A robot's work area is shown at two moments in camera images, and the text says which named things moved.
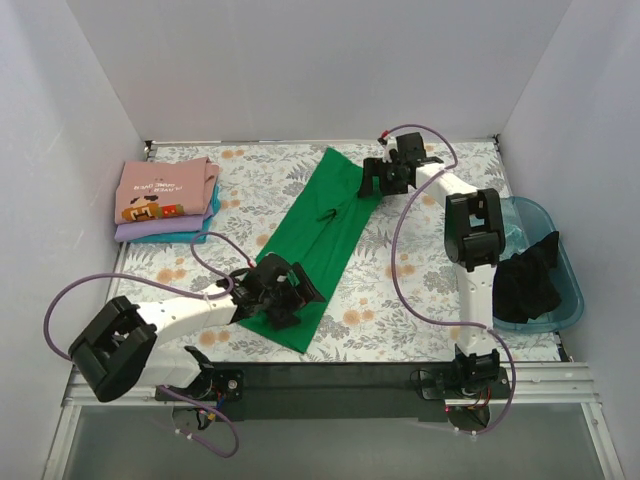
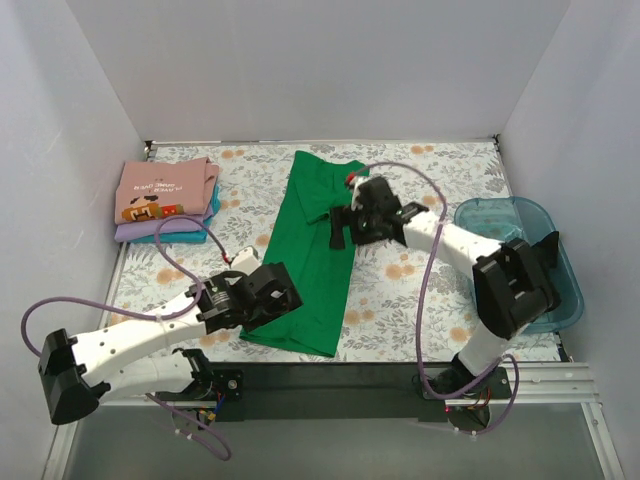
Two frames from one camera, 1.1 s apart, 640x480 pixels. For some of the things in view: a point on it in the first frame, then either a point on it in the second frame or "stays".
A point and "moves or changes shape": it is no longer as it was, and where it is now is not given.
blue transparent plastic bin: [524, 223] stays
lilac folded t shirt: [161, 226] stays
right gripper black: [377, 174] -> [351, 226]
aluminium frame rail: [529, 384] stays
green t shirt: [317, 233] moves or changes shape
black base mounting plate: [334, 391] stays
